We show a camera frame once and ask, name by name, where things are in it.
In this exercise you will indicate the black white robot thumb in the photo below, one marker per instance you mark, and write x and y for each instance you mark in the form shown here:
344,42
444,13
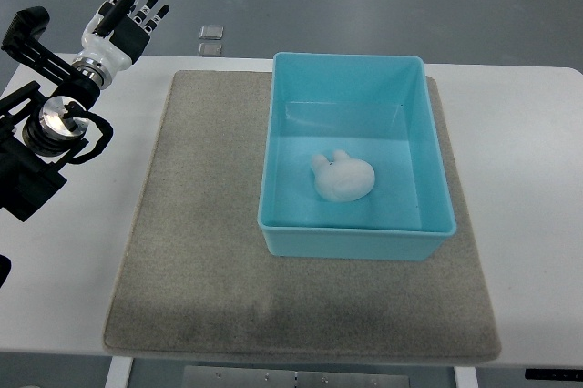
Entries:
110,15

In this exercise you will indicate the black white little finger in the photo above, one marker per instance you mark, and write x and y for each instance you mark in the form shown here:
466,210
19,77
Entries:
153,21

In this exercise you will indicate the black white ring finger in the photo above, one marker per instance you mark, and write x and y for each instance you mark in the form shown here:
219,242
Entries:
146,15

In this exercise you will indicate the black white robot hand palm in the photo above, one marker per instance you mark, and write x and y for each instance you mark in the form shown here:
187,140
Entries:
102,57

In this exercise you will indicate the white bunny toy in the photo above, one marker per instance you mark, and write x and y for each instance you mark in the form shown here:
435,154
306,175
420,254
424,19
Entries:
342,179

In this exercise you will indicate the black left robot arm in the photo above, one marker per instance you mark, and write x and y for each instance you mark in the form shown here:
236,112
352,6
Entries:
41,134

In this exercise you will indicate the light blue plastic box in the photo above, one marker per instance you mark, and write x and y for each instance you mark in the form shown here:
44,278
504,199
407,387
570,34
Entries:
377,109

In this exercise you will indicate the lower silver floor plate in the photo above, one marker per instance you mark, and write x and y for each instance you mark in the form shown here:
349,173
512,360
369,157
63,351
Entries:
210,49

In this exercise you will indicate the silver floor plate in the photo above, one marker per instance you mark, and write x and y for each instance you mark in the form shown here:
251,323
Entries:
210,49
211,32

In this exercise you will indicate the upper silver floor plate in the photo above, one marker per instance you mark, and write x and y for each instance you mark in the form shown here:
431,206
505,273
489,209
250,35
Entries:
211,32

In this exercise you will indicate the grey felt mat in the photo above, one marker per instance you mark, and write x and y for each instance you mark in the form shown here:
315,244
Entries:
197,280

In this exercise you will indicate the black table control panel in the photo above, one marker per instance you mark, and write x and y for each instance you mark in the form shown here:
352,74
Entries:
561,375

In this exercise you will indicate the metal table base plate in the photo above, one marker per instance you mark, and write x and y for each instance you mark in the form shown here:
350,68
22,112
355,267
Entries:
206,376

